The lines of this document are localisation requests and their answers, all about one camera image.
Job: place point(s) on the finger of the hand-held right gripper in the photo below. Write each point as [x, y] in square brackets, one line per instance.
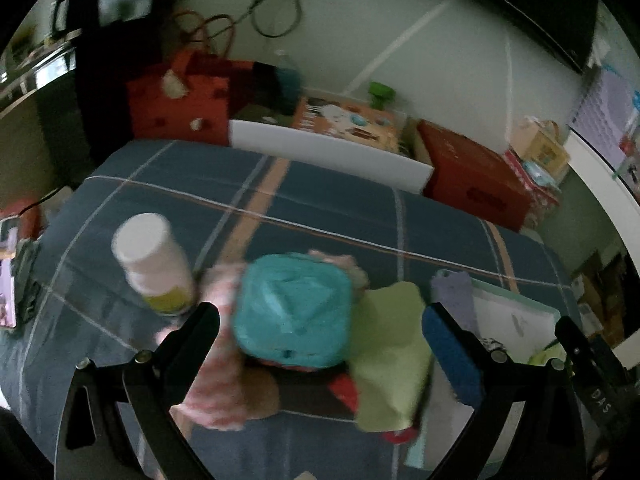
[572, 340]

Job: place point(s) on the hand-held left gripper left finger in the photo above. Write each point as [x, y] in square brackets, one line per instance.
[205, 322]

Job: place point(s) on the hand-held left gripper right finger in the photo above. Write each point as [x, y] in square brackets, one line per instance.
[450, 355]

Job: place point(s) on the pink white chevron cloth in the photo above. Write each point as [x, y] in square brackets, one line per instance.
[215, 390]

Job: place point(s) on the teal wet wipes pack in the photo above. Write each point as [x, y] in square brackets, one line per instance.
[290, 310]

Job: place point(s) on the beige soft pad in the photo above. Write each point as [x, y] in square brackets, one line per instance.
[261, 392]

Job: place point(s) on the yellow sponge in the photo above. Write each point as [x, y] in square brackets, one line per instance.
[542, 358]

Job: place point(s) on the cardboard boxes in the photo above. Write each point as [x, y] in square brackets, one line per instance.
[600, 300]

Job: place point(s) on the light green cloth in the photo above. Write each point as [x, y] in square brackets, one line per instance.
[390, 360]

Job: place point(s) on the purple cloth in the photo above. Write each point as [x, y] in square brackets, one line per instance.
[452, 290]

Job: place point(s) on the white plastic bottle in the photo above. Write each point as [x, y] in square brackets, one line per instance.
[150, 260]

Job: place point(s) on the blue plaid bedsheet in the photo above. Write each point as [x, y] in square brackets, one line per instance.
[300, 210]

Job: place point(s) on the patterned paper bag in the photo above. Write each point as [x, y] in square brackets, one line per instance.
[540, 190]

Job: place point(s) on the white curved desk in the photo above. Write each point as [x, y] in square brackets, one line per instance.
[600, 185]

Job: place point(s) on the red cardboard box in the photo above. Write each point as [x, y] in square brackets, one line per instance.
[470, 175]

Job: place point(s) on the yellow gift bag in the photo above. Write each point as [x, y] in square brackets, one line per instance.
[542, 145]

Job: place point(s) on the white board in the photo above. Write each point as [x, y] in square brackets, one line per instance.
[325, 152]

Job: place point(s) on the red felt tote bag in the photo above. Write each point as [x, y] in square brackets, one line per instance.
[175, 95]

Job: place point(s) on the orange picture box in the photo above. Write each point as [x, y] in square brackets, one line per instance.
[350, 122]

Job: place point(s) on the dark cabinet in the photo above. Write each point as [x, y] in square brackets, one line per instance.
[45, 120]

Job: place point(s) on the teal pump bottle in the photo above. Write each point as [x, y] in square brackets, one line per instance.
[288, 77]

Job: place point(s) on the green knob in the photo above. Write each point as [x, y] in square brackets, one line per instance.
[381, 94]

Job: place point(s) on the white wall calendar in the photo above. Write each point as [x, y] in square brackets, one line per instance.
[605, 105]

